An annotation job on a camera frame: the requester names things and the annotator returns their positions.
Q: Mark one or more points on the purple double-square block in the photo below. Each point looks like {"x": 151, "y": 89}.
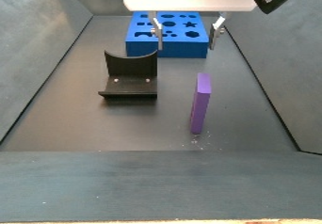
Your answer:
{"x": 200, "y": 102}

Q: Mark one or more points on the blue foam shape-sorter block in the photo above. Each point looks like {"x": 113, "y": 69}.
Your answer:
{"x": 183, "y": 35}

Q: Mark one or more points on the black curved stand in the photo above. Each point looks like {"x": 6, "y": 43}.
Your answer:
{"x": 132, "y": 76}

